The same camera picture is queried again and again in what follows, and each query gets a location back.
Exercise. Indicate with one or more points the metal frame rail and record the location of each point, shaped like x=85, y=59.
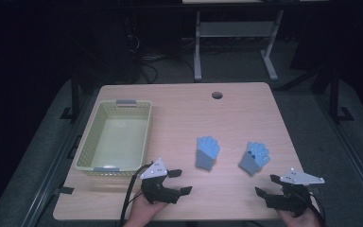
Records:
x=50, y=170
x=353, y=148

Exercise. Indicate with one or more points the black table edge bracket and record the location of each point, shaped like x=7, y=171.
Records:
x=64, y=190
x=75, y=146

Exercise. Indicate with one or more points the white metal desk frame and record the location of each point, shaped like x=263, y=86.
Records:
x=233, y=29

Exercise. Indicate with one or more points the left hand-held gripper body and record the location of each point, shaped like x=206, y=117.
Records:
x=157, y=192

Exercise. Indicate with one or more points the person's left hand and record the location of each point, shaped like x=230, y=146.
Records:
x=141, y=213

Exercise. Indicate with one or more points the blue glove with grey cuff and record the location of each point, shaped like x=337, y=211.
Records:
x=206, y=151
x=253, y=159

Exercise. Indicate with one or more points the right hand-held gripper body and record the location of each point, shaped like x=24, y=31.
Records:
x=296, y=195

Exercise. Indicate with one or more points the person's right hand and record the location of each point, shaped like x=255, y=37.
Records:
x=305, y=220

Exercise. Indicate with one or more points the black stand post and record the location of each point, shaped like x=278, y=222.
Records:
x=334, y=94
x=75, y=94

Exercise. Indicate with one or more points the cream plastic basket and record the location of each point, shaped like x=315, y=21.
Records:
x=119, y=138

